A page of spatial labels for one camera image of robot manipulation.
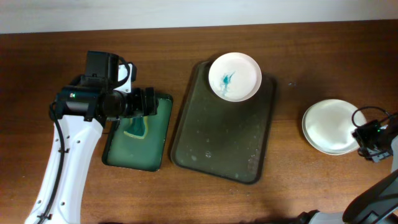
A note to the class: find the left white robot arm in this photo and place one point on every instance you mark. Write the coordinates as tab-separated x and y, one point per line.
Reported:
79	113

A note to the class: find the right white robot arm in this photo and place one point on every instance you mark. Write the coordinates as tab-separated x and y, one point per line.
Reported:
378	203

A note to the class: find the white plate green stain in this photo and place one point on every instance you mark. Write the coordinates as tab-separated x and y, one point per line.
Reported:
329	124

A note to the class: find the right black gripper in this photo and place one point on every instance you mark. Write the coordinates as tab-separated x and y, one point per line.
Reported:
360	134

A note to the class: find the pale grey-blue plate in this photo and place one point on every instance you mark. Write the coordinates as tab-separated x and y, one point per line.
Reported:
311	140

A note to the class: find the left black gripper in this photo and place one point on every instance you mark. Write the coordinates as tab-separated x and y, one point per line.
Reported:
142	108

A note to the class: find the green rectangular tray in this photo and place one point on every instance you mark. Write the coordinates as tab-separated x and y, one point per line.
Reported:
140	154

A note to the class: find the white plate pink rim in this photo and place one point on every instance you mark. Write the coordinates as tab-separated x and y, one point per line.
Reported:
235	77

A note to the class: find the dark brown serving tray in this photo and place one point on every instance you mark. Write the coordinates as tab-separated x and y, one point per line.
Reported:
221	138

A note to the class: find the green and yellow sponge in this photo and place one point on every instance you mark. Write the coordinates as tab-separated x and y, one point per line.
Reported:
138	128

